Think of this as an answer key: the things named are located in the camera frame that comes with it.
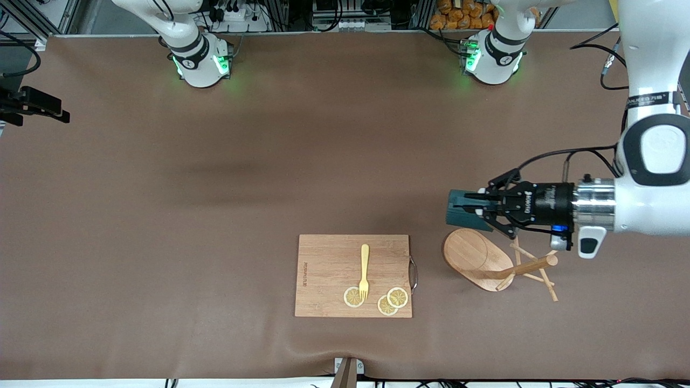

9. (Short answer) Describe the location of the teal cup with yellow inside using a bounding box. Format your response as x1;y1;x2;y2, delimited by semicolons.
445;189;494;232

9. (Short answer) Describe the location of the wooden mug tree rack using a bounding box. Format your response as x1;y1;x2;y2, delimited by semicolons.
442;228;571;302

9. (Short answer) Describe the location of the yellow plastic fork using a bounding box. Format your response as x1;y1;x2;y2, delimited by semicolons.
358;244;371;301

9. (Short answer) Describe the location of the bamboo cutting board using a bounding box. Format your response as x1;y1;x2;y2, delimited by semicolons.
294;234;418;318

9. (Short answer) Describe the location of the white power strip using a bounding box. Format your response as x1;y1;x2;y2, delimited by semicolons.
208;3;270;32

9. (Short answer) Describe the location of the grey electronics box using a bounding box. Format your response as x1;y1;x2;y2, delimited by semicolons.
313;0;393;32

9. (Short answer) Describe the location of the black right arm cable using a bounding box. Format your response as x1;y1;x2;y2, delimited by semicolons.
0;30;43;79

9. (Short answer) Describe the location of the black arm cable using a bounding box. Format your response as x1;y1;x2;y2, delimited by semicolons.
516;22;632;181
0;30;43;79

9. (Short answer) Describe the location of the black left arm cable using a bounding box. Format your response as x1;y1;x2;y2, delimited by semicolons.
516;22;632;181

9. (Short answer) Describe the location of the aluminium frame post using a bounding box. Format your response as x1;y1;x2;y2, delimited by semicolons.
0;0;81;46

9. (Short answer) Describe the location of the metal table edge bracket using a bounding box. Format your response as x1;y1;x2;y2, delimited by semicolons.
330;357;364;388

